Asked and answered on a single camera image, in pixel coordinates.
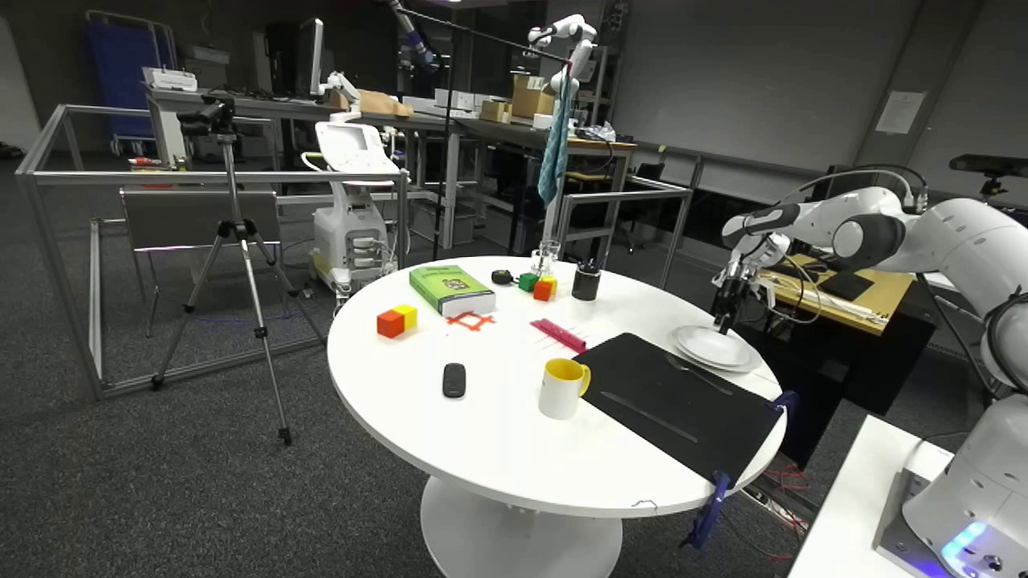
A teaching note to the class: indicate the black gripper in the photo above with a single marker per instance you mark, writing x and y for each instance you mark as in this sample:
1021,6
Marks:
746,277

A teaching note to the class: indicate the smaller white plate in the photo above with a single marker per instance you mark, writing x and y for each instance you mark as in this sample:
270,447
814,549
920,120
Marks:
713,344

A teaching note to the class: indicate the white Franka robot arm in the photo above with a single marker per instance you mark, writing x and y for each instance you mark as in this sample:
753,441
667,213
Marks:
966,244

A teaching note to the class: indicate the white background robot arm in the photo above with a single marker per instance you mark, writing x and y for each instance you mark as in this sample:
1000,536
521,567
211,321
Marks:
579,58

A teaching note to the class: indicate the larger white plate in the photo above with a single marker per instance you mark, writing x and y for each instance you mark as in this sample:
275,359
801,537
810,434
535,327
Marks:
739,366

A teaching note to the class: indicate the black place mat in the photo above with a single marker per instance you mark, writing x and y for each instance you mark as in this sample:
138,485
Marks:
675,411

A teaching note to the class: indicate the silver knife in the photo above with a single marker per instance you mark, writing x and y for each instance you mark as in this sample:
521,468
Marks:
644,408

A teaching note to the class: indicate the blue clamp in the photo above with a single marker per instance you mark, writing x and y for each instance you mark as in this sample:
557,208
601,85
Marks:
708,508
785,407

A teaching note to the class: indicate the wooden side table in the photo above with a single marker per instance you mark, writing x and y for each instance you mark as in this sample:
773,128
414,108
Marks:
870,312

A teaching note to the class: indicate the black pen cup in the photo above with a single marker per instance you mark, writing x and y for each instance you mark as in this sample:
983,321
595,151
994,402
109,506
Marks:
586,284

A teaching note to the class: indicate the grey metal railing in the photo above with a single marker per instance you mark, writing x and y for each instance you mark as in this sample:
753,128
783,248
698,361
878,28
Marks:
620,197

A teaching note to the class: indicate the pink flat bar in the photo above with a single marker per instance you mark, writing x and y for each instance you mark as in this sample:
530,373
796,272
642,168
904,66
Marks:
561,334

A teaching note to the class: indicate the red orange cube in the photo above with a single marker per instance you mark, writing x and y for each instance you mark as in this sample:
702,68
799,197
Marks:
543,292
389,321

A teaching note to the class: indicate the clear drinking glass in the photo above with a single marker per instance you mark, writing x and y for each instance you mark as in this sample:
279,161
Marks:
546,259

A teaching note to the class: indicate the white mug yellow inside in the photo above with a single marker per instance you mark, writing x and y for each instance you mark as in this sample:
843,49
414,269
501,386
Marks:
561,392

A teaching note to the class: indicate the long cluttered workbench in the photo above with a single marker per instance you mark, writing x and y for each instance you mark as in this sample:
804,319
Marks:
613,145

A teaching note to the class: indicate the green cube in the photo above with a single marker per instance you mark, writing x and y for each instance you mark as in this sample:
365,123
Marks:
527,281

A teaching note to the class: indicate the teal cloth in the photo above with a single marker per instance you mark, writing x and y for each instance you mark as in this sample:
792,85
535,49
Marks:
554,161

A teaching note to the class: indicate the small black disc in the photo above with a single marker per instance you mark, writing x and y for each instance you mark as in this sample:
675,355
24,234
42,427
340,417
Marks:
501,277

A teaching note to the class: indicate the round white table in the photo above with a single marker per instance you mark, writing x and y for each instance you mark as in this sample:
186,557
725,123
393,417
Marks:
501,450

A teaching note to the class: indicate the tall cardboard box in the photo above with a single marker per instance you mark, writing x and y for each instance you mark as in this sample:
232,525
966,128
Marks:
530,102

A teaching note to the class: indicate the green book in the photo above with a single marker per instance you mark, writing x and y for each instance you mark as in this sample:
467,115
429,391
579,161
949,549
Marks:
450,288

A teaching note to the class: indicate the black computer mouse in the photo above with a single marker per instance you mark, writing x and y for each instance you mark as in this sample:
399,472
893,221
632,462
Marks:
453,379

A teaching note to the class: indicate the small cardboard box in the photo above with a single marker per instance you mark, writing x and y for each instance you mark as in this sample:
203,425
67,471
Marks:
496,110

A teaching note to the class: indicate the yellow cube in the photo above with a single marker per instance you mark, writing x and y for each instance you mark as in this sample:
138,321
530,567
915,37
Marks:
409,316

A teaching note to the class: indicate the white machine cart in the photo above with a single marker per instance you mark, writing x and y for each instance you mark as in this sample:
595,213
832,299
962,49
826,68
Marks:
349,242

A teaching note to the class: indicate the flat cardboard box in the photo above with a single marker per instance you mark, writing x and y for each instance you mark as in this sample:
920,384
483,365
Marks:
387,103

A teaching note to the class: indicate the slim computer monitor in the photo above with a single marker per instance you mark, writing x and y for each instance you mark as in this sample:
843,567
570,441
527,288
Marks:
311,54

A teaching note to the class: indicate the white box device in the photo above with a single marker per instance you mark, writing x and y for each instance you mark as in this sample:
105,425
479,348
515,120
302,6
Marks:
172,81

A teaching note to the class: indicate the blue panel cart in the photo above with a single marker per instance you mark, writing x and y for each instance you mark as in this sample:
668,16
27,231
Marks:
122,74

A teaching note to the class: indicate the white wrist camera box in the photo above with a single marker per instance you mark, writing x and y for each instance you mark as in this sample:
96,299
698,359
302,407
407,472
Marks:
766,248

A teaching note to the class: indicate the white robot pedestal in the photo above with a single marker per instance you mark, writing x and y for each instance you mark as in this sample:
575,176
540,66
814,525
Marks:
845,516

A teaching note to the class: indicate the white wall paper sheet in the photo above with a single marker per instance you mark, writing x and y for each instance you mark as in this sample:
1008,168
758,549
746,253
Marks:
902,115

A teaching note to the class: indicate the orange frame outline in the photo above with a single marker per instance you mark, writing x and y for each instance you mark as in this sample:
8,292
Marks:
453,319

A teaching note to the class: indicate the camera tripod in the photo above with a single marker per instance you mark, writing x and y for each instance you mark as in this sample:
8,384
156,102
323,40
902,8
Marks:
254,299

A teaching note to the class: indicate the small black camera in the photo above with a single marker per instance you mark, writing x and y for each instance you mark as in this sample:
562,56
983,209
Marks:
221,115

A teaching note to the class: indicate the grey metal frame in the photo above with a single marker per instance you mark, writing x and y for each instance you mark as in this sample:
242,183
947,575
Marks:
161,176

